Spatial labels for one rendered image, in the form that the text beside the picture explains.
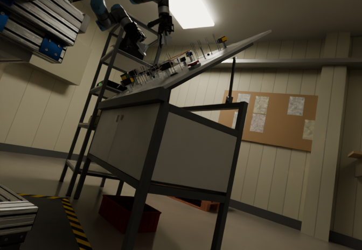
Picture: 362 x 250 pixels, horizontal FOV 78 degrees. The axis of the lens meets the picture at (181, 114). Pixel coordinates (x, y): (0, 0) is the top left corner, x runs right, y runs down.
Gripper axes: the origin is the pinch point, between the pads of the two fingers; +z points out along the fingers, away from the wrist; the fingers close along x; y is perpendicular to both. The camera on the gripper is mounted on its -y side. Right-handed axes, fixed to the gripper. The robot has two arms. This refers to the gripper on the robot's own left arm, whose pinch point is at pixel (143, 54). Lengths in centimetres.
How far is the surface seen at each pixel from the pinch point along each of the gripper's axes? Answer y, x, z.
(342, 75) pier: 160, 238, 116
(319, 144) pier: 78, 207, 175
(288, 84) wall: 100, 266, 89
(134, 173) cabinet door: -29, -33, 57
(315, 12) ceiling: 176, 229, 21
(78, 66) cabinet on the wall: -173, 214, -146
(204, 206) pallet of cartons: -79, 126, 146
